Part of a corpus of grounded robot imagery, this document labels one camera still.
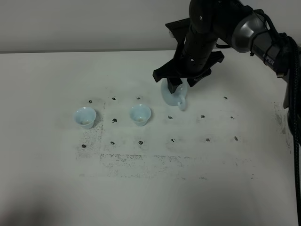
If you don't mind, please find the light blue porcelain teapot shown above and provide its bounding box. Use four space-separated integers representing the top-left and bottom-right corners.
160 79 188 111

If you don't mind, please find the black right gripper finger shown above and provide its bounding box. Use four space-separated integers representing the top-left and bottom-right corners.
167 78 182 94

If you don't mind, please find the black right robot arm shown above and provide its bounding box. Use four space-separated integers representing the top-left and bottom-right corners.
153 0 301 139

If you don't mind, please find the light blue teacup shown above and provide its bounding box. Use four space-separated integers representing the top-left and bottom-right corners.
73 107 96 129
129 104 151 126

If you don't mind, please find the right light blue teacup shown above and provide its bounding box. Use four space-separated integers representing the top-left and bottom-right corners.
129 104 151 126

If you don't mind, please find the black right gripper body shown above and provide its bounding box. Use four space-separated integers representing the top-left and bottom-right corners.
153 0 224 87

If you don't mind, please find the left light blue teacup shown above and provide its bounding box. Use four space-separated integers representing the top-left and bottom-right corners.
73 107 96 129

